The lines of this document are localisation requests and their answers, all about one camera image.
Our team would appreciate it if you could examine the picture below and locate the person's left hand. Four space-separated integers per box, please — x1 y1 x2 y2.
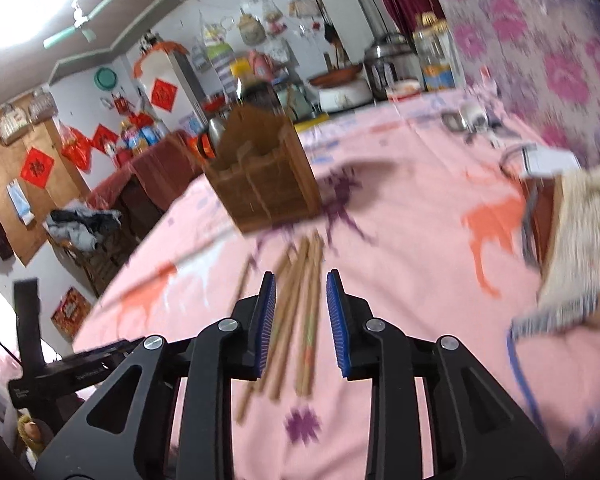
18 416 46 454

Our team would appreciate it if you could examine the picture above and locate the red paper square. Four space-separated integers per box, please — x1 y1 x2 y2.
20 147 55 189
151 78 178 111
92 124 118 155

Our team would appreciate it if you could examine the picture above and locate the orange cloth decoration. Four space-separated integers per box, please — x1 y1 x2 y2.
132 40 188 78

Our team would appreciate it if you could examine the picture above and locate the white mesh cloth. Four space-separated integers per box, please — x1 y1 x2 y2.
512 137 600 333

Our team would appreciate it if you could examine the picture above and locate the metal spoon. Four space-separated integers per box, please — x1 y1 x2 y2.
440 110 468 133

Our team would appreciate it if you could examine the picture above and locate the brown wooden box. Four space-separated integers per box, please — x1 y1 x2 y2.
520 175 566 266

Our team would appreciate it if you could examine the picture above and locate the red white bowl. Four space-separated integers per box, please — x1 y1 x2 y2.
385 79 423 100

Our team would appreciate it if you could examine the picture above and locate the blue can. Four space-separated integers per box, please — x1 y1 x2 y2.
142 122 168 146

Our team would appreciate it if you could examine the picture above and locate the woven hanging bag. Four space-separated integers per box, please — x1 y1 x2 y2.
27 91 56 123
0 105 31 146

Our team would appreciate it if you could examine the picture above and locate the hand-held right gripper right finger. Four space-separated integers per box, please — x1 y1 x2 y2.
326 269 566 480

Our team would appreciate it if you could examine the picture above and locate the clear plastic oil bottle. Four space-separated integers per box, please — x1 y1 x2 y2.
412 12 456 92

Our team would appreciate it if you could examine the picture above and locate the grey clothes pile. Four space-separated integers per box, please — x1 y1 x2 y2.
47 207 123 253

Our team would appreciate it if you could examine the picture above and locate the red printed box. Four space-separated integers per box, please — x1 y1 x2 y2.
51 287 92 337

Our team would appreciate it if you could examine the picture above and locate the blue white wall packet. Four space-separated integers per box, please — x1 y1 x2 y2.
7 180 36 226

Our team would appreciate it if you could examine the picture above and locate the dark sauce bottle yellow cap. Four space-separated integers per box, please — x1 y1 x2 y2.
230 57 281 111

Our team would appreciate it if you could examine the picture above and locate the red plastic bag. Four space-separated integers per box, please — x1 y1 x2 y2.
60 125 93 171

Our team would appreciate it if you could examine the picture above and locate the wooden chair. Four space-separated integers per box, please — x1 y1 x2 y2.
50 230 136 296

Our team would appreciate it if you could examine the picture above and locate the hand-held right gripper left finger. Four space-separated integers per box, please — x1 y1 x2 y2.
34 271 277 480

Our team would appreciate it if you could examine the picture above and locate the mint green appliance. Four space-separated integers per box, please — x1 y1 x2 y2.
275 85 313 121

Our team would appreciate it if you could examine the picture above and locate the small white box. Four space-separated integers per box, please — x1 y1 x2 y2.
522 144 581 177

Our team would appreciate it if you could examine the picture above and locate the brown frying pan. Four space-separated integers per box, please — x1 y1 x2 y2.
307 62 365 87

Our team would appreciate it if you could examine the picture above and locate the black cord with keys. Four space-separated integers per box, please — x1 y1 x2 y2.
497 142 536 176

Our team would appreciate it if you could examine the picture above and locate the green white hanging bag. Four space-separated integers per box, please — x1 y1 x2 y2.
202 25 233 63

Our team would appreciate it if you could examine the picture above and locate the green ceiling fan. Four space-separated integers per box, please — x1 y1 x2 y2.
42 0 117 51

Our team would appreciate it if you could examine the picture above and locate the white ceramic spoon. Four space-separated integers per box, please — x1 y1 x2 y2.
457 102 486 126

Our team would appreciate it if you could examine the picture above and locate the red covered cabinet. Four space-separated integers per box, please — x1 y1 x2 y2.
87 132 206 241

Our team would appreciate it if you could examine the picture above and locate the brown wooden board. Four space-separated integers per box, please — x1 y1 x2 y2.
0 92 91 266

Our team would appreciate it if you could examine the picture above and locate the pink printed blanket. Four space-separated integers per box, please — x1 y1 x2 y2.
72 87 600 480

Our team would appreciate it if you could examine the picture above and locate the silver rice cooker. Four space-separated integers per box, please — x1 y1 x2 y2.
364 34 421 101

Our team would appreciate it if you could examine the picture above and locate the green round plate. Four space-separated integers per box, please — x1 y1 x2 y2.
94 66 121 92

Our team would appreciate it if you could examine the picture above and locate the pile of wooden chopsticks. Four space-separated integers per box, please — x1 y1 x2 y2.
232 230 326 423

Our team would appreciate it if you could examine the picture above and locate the yellow oil bottle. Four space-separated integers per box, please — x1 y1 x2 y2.
120 122 148 156

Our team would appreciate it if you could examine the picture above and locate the blue strap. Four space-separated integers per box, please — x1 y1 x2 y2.
505 325 600 431

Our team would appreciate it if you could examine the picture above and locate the wooden slatted chopstick holder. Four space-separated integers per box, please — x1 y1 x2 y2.
202 105 323 233

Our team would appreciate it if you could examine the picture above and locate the steel kettle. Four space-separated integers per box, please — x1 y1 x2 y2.
207 115 231 153

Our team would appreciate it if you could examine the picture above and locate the white refrigerator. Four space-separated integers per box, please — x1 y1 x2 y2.
140 42 206 131

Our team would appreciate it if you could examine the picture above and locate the hanging plastic bag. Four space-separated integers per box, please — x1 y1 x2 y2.
287 0 321 18

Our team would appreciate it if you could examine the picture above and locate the floral wall cloth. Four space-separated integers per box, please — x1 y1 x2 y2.
420 0 600 171

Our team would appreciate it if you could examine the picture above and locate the white electric cooker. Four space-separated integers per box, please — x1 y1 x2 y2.
317 77 373 113

